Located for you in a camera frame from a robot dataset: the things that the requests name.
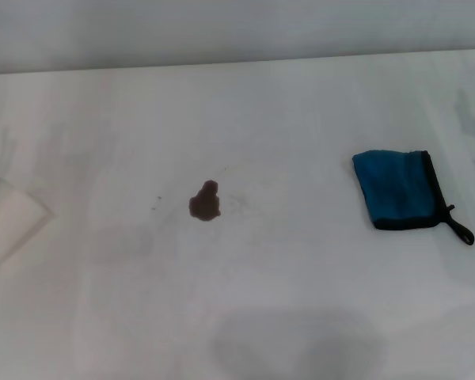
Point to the blue rag with black trim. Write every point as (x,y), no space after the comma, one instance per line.
(396,186)

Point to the white paper cup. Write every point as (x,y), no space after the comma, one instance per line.
(8,221)

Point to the dark liquid stain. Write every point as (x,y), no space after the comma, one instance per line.
(204,204)

